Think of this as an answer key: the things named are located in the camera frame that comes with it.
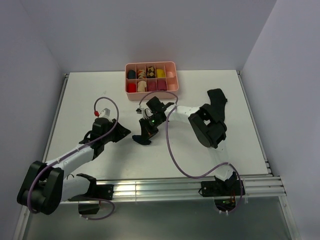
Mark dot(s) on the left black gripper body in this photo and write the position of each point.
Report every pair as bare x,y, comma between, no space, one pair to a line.
115,136

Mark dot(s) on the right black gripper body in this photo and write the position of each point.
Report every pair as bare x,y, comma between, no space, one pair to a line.
151,125

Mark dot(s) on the maroon purple striped sock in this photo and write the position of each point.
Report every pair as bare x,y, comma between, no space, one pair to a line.
162,85

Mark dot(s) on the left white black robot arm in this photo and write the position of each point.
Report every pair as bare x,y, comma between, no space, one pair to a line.
46,184

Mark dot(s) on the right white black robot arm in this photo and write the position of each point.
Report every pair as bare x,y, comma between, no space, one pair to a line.
208,125

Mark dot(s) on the beige patterned rolled sock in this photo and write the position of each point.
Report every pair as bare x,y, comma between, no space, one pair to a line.
141,86

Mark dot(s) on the red rolled sock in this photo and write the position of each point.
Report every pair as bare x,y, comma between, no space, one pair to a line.
131,88

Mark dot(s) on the maroon rolled sock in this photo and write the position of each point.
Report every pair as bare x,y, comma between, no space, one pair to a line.
151,85

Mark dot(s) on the pink divided organizer box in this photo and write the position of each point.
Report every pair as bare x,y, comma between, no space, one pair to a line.
171,78

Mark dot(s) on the brown cream patterned rolled sock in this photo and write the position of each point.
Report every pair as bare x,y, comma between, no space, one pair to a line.
141,74

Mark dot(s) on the brown checkered rolled sock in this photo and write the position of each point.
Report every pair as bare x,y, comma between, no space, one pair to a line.
151,72

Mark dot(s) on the yellow rolled sock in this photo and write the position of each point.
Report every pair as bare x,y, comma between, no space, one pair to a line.
160,73

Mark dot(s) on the dark navy rolled sock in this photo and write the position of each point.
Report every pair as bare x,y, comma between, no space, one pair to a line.
131,74

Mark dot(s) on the black sock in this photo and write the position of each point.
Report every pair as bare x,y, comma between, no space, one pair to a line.
218,101

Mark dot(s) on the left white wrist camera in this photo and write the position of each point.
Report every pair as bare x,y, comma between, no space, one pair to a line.
105,113

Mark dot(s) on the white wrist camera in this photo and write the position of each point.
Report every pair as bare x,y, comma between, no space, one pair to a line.
105,113
142,111

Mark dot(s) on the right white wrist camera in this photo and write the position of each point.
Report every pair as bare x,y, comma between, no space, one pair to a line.
142,111

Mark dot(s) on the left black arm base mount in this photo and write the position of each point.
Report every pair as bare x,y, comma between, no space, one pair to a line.
102,193

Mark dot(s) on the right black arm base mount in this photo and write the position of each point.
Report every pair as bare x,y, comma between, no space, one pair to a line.
221,191

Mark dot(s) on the aluminium frame rail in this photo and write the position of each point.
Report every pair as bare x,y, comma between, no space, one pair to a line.
178,189

